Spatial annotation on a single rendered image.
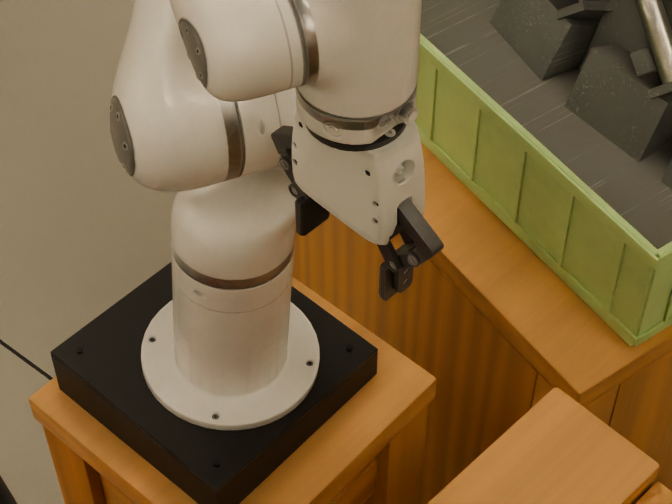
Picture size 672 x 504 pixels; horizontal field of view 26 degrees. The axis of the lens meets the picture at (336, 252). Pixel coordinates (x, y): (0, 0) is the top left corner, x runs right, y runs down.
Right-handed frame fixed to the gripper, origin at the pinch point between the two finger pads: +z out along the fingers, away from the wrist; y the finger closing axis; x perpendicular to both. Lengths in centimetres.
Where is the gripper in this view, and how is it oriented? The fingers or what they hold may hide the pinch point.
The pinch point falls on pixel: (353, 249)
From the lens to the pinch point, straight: 114.2
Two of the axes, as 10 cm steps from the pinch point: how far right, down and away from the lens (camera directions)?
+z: 0.0, 6.4, 7.7
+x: -7.1, 5.4, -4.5
